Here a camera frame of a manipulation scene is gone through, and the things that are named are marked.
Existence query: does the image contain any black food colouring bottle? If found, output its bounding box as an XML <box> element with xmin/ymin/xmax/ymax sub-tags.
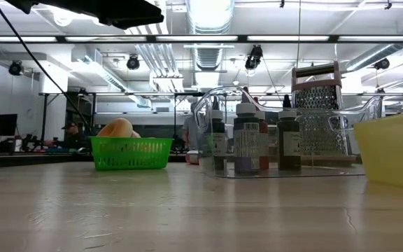
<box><xmin>276</xmin><ymin>94</ymin><xmax>302</xmax><ymax>172</ymax></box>
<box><xmin>210</xmin><ymin>96</ymin><xmax>229</xmax><ymax>172</ymax></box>

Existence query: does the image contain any purple food colouring bottle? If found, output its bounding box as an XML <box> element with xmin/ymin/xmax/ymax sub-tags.
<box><xmin>232</xmin><ymin>87</ymin><xmax>261</xmax><ymax>175</ymax></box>

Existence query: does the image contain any dark red food colouring bottle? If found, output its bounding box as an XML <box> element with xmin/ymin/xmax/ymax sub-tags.
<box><xmin>255</xmin><ymin>97</ymin><xmax>270</xmax><ymax>172</ymax></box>

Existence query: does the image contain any tan bread roll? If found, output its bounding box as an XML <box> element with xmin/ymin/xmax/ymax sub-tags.
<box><xmin>96</xmin><ymin>117</ymin><xmax>134</xmax><ymax>139</ymax></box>

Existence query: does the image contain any person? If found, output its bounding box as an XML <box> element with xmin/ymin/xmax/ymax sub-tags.
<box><xmin>59</xmin><ymin>120</ymin><xmax>84</xmax><ymax>150</ymax></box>
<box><xmin>181</xmin><ymin>101</ymin><xmax>203</xmax><ymax>151</ymax></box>

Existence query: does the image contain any green plastic basket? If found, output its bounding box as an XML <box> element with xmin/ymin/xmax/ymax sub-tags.
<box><xmin>90</xmin><ymin>136</ymin><xmax>175</xmax><ymax>172</ymax></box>

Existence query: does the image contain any black ceiling spotlight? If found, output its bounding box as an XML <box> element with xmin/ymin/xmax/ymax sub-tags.
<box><xmin>374</xmin><ymin>57</ymin><xmax>391</xmax><ymax>71</ymax></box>
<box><xmin>125</xmin><ymin>53</ymin><xmax>141</xmax><ymax>71</ymax></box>
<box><xmin>8</xmin><ymin>59</ymin><xmax>24</xmax><ymax>76</ymax></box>
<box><xmin>244</xmin><ymin>44</ymin><xmax>264</xmax><ymax>71</ymax></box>

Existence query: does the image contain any black metal rack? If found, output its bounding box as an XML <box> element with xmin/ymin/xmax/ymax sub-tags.
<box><xmin>38</xmin><ymin>91</ymin><xmax>202</xmax><ymax>152</ymax></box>

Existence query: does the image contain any clear plastic bin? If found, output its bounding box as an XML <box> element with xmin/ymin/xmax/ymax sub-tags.
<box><xmin>193</xmin><ymin>85</ymin><xmax>385</xmax><ymax>180</ymax></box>

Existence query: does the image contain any wooden desk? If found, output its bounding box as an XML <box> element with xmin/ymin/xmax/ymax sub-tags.
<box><xmin>0</xmin><ymin>148</ymin><xmax>92</xmax><ymax>157</ymax></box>

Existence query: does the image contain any black computer monitor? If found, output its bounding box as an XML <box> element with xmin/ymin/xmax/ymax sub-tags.
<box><xmin>0</xmin><ymin>113</ymin><xmax>19</xmax><ymax>138</ymax></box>

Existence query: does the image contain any yellow plastic bin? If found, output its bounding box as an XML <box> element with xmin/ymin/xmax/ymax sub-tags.
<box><xmin>353</xmin><ymin>109</ymin><xmax>403</xmax><ymax>192</ymax></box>

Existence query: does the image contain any black aluminium rig frame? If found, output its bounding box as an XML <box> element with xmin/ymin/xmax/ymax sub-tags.
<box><xmin>0</xmin><ymin>34</ymin><xmax>403</xmax><ymax>169</ymax></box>

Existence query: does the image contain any metal grater pink handle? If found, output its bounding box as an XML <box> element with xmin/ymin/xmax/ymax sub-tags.
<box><xmin>290</xmin><ymin>61</ymin><xmax>358</xmax><ymax>168</ymax></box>

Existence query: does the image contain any black cable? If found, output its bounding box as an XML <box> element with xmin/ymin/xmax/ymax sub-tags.
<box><xmin>0</xmin><ymin>0</ymin><xmax>95</xmax><ymax>137</ymax></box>

